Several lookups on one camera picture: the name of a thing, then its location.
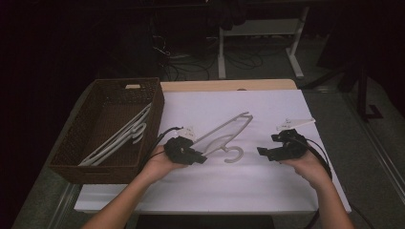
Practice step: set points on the person's right hand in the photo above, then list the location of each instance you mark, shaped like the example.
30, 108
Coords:
310, 170

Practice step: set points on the person's left hand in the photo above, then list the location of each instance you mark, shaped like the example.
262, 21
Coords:
156, 165

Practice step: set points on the white metal table frame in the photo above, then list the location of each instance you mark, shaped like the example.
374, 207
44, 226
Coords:
221, 57

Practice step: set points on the black metal stand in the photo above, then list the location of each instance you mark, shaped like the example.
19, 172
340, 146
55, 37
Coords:
363, 95

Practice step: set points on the dark cloth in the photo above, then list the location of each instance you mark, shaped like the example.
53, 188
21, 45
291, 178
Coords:
232, 14

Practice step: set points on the brown woven basket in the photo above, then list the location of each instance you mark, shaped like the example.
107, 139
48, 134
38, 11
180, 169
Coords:
76, 171

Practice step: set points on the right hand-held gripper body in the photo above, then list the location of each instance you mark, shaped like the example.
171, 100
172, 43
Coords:
291, 148

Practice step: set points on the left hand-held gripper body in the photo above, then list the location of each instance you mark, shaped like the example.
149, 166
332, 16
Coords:
178, 151

